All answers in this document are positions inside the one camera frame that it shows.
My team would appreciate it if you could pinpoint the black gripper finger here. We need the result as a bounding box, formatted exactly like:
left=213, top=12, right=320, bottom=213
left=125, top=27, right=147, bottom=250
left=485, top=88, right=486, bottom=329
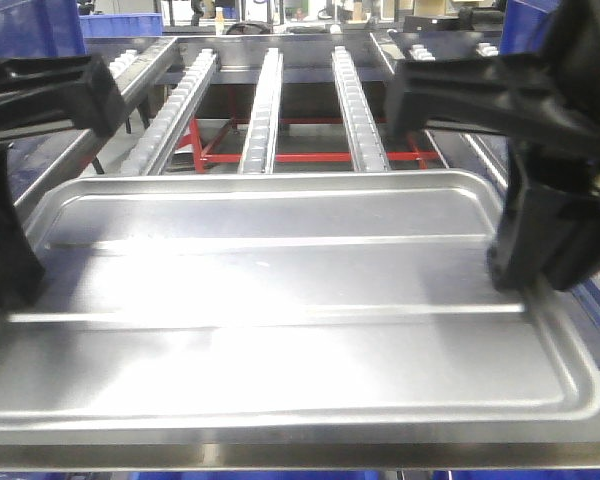
left=0, top=146, right=45, bottom=309
left=0, top=55, right=113, bottom=143
left=384, top=53, right=600, bottom=161
left=487, top=144, right=600, bottom=291

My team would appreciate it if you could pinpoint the silver metal tray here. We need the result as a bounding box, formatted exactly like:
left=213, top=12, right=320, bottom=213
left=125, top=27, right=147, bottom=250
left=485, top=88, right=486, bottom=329
left=0, top=170, right=600, bottom=445

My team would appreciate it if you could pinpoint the left blue plastic bin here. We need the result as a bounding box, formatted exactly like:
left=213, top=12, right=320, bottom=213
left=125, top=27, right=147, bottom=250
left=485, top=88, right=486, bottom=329
left=0, top=0, right=86, bottom=58

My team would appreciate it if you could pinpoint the distant blue crate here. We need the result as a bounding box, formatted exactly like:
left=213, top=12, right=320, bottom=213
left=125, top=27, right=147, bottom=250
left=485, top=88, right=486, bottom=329
left=79, top=13, right=163, bottom=38

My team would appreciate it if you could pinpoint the white roller track left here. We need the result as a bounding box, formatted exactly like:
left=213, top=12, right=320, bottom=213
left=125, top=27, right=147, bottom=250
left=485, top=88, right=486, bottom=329
left=120, top=49, right=217, bottom=176

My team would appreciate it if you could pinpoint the white roller track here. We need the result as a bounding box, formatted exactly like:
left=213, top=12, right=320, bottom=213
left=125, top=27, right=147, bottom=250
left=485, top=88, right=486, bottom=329
left=120, top=49, right=217, bottom=176
left=238, top=48, right=284, bottom=174
left=332, top=46, right=390, bottom=173

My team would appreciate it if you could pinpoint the white roller track right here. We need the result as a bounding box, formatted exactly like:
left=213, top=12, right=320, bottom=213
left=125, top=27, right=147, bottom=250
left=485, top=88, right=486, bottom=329
left=332, top=46, right=390, bottom=173

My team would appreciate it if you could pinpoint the steel front rack bar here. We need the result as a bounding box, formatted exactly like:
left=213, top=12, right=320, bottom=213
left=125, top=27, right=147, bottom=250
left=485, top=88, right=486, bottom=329
left=0, top=442, right=600, bottom=471

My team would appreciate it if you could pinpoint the white roller track middle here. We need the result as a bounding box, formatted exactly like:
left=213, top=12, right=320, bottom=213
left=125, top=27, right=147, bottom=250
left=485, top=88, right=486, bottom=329
left=238, top=48, right=284, bottom=174

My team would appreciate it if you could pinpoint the red metal frame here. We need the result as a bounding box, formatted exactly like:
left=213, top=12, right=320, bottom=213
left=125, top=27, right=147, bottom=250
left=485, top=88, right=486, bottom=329
left=171, top=117, right=444, bottom=173

